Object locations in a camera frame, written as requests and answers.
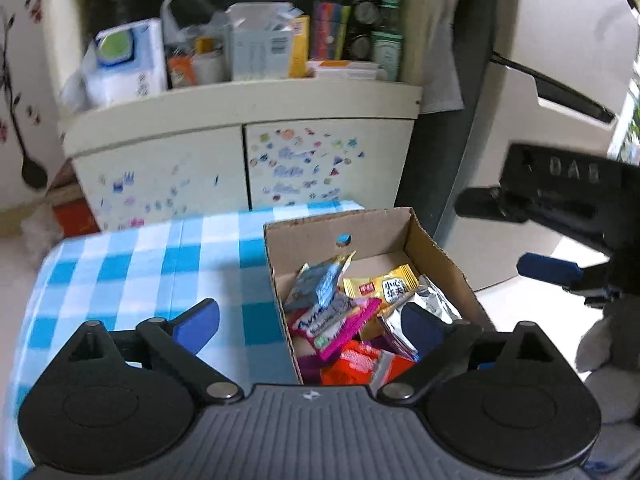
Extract green tin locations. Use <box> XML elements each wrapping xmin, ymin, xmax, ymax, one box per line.
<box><xmin>369</xmin><ymin>30</ymin><xmax>404</xmax><ymax>82</ymax></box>

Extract blue white tissue pack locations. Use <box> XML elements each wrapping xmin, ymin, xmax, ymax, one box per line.
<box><xmin>60</xmin><ymin>16</ymin><xmax>169</xmax><ymax>111</ymax></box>

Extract yellow box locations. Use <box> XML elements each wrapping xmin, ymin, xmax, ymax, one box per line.
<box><xmin>288</xmin><ymin>14</ymin><xmax>312</xmax><ymax>79</ymax></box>

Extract red patterned cardboard box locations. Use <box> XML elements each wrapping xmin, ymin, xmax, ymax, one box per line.
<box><xmin>46</xmin><ymin>159</ymin><xmax>102</xmax><ymax>237</ymax></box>

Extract colourful upright books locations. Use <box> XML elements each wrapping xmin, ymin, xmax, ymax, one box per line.
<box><xmin>309</xmin><ymin>0</ymin><xmax>352</xmax><ymax>62</ymax></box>

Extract person's right hand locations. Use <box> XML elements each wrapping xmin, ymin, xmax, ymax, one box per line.
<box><xmin>575</xmin><ymin>300</ymin><xmax>640</xmax><ymax>423</ymax></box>

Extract white snack packet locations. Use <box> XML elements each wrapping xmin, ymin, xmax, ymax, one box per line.
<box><xmin>292</xmin><ymin>291</ymin><xmax>362</xmax><ymax>352</ymax></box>

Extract purple snack packet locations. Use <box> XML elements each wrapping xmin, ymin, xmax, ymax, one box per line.
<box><xmin>299</xmin><ymin>297</ymin><xmax>384</xmax><ymax>386</ymax></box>

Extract orange packet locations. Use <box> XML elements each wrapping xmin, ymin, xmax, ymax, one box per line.
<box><xmin>166</xmin><ymin>54</ymin><xmax>195</xmax><ymax>92</ymax></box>

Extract white bottle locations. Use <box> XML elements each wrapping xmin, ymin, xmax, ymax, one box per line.
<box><xmin>191</xmin><ymin>36</ymin><xmax>224</xmax><ymax>87</ymax></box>

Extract black refrigerator handle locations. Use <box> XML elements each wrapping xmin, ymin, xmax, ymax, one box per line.
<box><xmin>489</xmin><ymin>49</ymin><xmax>617</xmax><ymax>124</ymax></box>

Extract brown cardboard box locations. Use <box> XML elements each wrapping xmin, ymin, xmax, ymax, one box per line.
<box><xmin>263</xmin><ymin>206</ymin><xmax>497</xmax><ymax>387</ymax></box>

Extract cream cabinet with stickers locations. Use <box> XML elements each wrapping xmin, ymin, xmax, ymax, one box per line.
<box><xmin>56</xmin><ymin>80</ymin><xmax>424</xmax><ymax>234</ymax></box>

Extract black vase wall decal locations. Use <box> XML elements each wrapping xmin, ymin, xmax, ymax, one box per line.
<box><xmin>0</xmin><ymin>0</ymin><xmax>49</xmax><ymax>192</ymax></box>

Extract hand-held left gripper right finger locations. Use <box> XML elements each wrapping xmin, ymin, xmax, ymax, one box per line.
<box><xmin>376</xmin><ymin>302</ymin><xmax>576</xmax><ymax>404</ymax></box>

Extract white refrigerator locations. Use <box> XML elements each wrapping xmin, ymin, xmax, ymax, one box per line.
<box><xmin>432</xmin><ymin>0</ymin><xmax>640</xmax><ymax>293</ymax></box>

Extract crumpled clear plastic bag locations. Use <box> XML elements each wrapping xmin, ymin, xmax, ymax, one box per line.
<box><xmin>159</xmin><ymin>0</ymin><xmax>228</xmax><ymax>57</ymax></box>

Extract white carton box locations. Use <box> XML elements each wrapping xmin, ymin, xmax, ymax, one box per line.
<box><xmin>224</xmin><ymin>1</ymin><xmax>297</xmax><ymax>82</ymax></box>

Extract silver foil snack packet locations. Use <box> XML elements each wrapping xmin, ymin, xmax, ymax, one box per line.
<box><xmin>376</xmin><ymin>274</ymin><xmax>464</xmax><ymax>357</ymax></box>

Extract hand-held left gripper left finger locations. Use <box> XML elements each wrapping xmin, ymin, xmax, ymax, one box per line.
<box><xmin>52</xmin><ymin>299</ymin><xmax>246</xmax><ymax>403</ymax></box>

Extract flat white orange boxes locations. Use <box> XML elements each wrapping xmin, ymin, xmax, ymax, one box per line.
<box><xmin>305</xmin><ymin>58</ymin><xmax>387</xmax><ymax>82</ymax></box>

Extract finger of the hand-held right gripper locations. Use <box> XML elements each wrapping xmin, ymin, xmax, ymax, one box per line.
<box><xmin>516</xmin><ymin>253</ymin><xmax>623</xmax><ymax>307</ymax></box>
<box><xmin>455</xmin><ymin>143</ymin><xmax>640</xmax><ymax>257</ymax></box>

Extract red snack packet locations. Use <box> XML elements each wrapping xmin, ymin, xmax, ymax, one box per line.
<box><xmin>319</xmin><ymin>339</ymin><xmax>417</xmax><ymax>387</ymax></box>

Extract dark glass jars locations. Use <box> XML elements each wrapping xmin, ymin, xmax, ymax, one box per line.
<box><xmin>349</xmin><ymin>0</ymin><xmax>402</xmax><ymax>62</ymax></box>

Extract yellow snack packet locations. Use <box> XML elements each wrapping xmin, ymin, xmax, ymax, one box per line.
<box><xmin>342</xmin><ymin>264</ymin><xmax>419</xmax><ymax>307</ymax></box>

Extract grey hanging cloth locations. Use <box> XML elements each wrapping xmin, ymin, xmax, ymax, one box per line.
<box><xmin>419</xmin><ymin>2</ymin><xmax>467</xmax><ymax>114</ymax></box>

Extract blue white checked tablecloth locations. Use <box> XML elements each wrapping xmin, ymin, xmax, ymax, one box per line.
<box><xmin>0</xmin><ymin>199</ymin><xmax>367</xmax><ymax>480</ymax></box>

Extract light blue snack packet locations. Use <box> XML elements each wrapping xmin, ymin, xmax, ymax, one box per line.
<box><xmin>283</xmin><ymin>251</ymin><xmax>357</xmax><ymax>314</ymax></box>

